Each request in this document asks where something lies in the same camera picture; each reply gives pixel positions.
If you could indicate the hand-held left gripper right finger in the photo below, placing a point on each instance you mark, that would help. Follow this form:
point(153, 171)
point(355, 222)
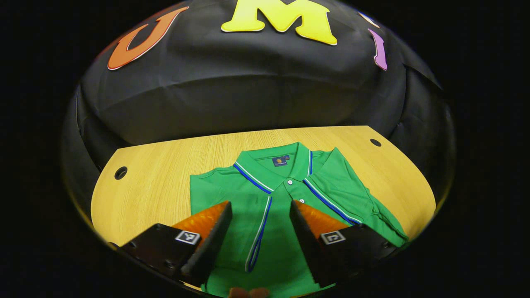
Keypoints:
point(308, 244)

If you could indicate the black backdrop cloth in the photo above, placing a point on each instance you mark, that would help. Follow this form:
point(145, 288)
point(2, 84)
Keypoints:
point(248, 82)

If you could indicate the green T-shirt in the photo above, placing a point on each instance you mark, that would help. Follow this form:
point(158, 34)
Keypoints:
point(273, 231)

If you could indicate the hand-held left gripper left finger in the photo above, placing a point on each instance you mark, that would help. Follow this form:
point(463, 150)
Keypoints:
point(213, 244)

